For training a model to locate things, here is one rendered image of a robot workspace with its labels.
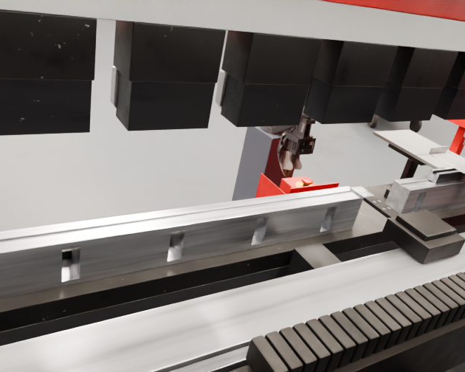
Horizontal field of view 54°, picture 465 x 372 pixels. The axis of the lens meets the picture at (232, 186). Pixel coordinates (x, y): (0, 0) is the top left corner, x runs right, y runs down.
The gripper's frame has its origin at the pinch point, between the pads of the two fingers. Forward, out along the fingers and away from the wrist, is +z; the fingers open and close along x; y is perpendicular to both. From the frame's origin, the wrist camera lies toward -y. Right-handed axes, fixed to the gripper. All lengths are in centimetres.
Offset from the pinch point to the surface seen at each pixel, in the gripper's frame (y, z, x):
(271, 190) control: 1.4, 5.7, -5.1
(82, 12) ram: 43, -46, -76
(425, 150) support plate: 23.1, -14.1, 35.1
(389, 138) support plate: 13.6, -14.9, 28.7
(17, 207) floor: -136, 72, -65
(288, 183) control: -2.6, 5.8, 4.6
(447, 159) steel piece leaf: 30.1, -13.6, 37.0
